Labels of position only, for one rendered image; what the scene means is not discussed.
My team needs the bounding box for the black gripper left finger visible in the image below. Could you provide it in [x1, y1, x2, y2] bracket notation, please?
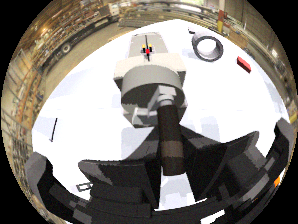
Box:
[77, 125, 162, 209]

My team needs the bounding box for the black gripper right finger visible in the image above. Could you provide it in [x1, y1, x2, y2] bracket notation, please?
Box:
[180, 125, 259, 201]

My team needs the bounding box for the red flat block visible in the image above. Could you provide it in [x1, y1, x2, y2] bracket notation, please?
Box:
[237, 56, 251, 75]

